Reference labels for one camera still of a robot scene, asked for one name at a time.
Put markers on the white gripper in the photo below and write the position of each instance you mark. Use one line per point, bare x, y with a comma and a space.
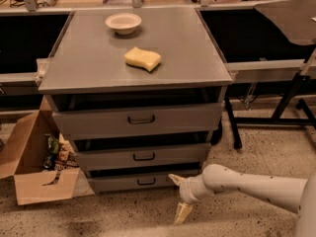
187, 190

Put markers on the grey bottom drawer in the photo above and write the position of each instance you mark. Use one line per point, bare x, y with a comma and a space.
152, 177

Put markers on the grey drawer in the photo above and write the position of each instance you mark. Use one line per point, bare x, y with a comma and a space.
138, 121
142, 157
152, 177

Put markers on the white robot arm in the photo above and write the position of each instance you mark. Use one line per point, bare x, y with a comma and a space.
292, 194

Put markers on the grey middle drawer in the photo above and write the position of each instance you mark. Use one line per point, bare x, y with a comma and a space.
142, 157

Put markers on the grey top drawer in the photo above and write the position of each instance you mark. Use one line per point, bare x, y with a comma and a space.
138, 121

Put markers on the grey drawer cabinet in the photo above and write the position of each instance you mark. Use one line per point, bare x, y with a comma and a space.
88, 72

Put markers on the open cardboard box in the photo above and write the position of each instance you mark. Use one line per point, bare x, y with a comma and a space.
23, 155

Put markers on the black table stand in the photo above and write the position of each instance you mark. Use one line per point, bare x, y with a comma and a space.
275, 118

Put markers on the snack packets in box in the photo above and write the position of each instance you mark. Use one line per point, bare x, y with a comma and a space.
60, 156

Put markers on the yellow sponge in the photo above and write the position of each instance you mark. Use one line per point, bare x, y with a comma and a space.
142, 58

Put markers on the white bowl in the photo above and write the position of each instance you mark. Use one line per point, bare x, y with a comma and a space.
123, 23

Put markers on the grey side table top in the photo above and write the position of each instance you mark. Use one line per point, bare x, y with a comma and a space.
294, 18

